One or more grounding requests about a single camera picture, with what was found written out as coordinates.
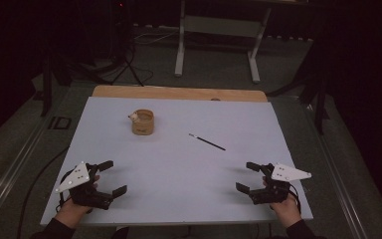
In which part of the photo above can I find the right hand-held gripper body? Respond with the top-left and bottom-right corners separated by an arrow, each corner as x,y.
249,162 -> 312,205

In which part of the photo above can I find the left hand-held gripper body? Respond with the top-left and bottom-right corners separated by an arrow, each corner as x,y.
55,161 -> 113,211

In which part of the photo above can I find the thin black pen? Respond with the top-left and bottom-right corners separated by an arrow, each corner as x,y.
188,132 -> 227,151

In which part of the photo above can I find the round wooden pen holder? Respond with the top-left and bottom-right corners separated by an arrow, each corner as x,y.
127,109 -> 155,136

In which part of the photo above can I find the person's left hand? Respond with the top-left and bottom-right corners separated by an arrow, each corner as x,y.
54,195 -> 95,230

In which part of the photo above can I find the person's right hand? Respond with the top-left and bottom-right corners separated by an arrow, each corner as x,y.
270,194 -> 302,229

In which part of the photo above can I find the pale table mat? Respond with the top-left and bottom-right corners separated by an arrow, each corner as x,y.
40,97 -> 313,227

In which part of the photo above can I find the black floor socket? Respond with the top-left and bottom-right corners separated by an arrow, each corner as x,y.
48,116 -> 73,130

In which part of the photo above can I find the wooden table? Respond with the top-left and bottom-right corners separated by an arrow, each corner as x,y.
92,85 -> 269,103

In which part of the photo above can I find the black tripod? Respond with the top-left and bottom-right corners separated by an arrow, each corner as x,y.
107,0 -> 145,88

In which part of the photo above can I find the grey metal stand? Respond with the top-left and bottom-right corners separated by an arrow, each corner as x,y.
174,0 -> 273,85

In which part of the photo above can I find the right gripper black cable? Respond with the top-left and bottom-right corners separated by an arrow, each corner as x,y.
288,184 -> 302,214

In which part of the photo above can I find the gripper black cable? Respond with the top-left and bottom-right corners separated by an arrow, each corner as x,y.
56,168 -> 75,213
288,184 -> 302,214

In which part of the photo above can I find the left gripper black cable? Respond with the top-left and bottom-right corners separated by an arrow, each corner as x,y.
56,168 -> 75,213

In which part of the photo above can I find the black floor cable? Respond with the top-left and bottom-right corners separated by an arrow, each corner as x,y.
15,145 -> 71,239

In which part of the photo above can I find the metal floor rail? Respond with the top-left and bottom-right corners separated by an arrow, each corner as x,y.
306,106 -> 369,239
0,114 -> 53,230

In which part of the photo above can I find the white floor cable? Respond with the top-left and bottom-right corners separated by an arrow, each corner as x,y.
132,30 -> 180,46

